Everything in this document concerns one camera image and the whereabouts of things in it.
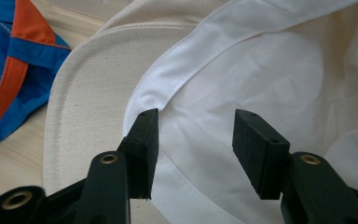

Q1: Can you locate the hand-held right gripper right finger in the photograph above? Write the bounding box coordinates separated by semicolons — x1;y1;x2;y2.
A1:
231;108;291;201

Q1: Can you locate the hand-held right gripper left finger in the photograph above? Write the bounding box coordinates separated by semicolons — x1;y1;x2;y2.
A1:
117;107;160;201

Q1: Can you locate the cream canvas cap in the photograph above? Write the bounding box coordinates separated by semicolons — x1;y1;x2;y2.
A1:
42;0;358;224

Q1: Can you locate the blue and orange cap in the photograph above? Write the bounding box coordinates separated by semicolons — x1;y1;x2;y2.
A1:
0;0;73;146

